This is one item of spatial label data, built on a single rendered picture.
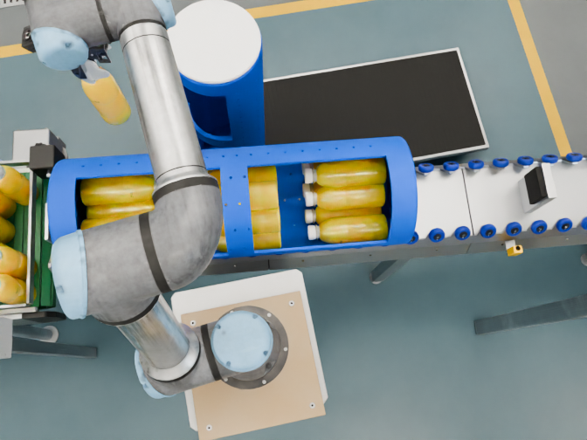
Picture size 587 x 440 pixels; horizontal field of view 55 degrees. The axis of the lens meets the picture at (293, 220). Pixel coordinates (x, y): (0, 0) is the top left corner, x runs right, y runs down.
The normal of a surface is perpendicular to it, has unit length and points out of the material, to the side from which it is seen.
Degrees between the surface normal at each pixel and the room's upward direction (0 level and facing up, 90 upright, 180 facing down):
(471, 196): 0
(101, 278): 27
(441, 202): 0
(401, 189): 17
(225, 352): 7
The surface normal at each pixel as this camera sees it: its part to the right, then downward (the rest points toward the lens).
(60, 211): 0.06, -0.01
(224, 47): 0.04, -0.25
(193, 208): 0.33, -0.34
